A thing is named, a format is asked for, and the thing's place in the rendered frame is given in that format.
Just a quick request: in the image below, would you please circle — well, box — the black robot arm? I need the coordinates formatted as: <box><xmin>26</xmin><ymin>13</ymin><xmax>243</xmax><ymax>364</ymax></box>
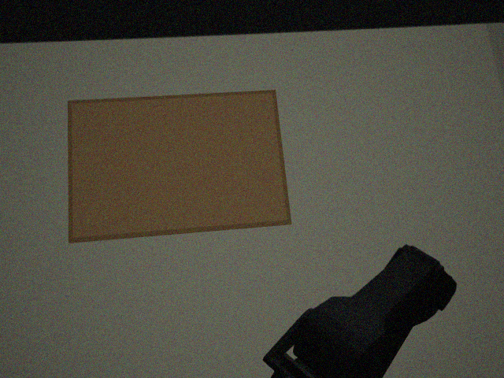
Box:
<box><xmin>263</xmin><ymin>244</ymin><xmax>456</xmax><ymax>378</ymax></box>

